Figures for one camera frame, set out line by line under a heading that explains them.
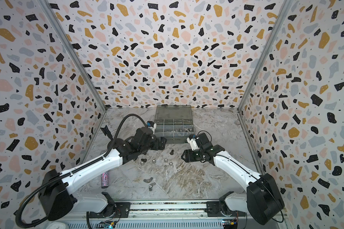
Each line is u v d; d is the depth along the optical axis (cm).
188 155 73
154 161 92
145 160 90
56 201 39
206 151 63
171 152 95
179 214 73
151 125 71
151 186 81
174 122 130
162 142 72
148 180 84
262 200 41
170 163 90
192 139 78
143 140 60
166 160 92
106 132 82
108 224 70
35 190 39
